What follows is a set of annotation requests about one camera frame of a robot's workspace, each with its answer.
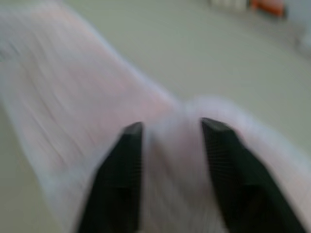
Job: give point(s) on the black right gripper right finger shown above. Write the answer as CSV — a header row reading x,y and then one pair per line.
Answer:
x,y
240,184

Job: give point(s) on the pale pink towel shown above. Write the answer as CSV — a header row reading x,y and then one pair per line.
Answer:
x,y
73,102

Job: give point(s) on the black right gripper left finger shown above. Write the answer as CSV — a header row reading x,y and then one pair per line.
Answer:
x,y
119,184

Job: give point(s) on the orange object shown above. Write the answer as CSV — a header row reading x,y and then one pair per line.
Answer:
x,y
268,7

